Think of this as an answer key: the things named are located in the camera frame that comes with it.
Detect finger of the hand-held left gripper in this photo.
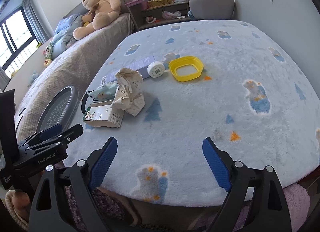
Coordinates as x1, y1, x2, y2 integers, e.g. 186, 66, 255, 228
26, 124, 84, 151
17, 123, 63, 148

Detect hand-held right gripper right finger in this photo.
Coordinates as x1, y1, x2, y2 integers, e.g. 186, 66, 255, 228
202, 137, 292, 232

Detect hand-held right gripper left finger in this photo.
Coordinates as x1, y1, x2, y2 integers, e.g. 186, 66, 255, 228
28, 136, 118, 232

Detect grey round bin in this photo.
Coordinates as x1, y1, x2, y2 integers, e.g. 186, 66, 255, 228
37, 85, 80, 136

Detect white printed carton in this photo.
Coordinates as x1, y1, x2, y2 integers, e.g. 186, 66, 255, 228
83, 106, 125, 129

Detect wet wipes packet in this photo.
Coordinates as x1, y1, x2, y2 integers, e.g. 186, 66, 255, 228
87, 83, 120, 103

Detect paper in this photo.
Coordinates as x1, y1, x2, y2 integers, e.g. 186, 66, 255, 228
111, 68, 146, 117

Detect yellow plastic lid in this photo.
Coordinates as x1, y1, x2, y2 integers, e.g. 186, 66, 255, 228
168, 56, 204, 82

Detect person's left hand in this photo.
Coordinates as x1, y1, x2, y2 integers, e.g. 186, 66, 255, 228
9, 189, 32, 222

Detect black curved band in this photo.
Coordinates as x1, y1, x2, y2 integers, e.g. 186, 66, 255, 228
80, 91, 89, 115

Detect purple patterned rug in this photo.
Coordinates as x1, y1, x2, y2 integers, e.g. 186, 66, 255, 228
57, 186, 127, 224

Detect printed blue blanket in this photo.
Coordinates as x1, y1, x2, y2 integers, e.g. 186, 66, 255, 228
62, 19, 320, 207

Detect small blue plush toy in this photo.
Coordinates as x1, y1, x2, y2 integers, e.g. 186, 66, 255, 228
29, 70, 40, 85

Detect grey curtain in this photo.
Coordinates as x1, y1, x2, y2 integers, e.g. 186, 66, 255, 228
0, 66, 11, 91
21, 0, 54, 45

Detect grey bed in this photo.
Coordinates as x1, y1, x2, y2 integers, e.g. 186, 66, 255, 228
14, 0, 139, 142

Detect small green plush doll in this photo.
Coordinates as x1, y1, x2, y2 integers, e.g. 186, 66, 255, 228
43, 42, 54, 66

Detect pink fluffy rug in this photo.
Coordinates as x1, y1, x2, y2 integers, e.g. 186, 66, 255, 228
282, 184, 310, 223

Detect black framed window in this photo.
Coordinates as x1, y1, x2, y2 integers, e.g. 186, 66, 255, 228
0, 9, 38, 73

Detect purple box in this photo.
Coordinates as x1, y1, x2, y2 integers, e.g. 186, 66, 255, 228
101, 55, 157, 85

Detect white round container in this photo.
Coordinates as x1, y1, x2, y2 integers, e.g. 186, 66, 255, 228
147, 62, 166, 79

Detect light blue printed pillow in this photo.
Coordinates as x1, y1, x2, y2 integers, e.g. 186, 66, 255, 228
54, 14, 83, 33

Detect large brown teddy bear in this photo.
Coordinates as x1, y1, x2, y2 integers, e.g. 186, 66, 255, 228
73, 0, 122, 40

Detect grey shelf unit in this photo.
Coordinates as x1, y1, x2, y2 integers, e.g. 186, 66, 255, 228
127, 0, 204, 31

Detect pink storage box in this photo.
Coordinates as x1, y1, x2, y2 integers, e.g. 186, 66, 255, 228
125, 0, 148, 12

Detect pink plastic bag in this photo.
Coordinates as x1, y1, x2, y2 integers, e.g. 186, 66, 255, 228
162, 11, 181, 20

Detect grey chair back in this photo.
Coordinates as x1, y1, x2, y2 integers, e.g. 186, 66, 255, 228
188, 0, 236, 21

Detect gold packets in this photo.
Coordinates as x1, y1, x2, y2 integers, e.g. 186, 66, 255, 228
146, 0, 174, 8

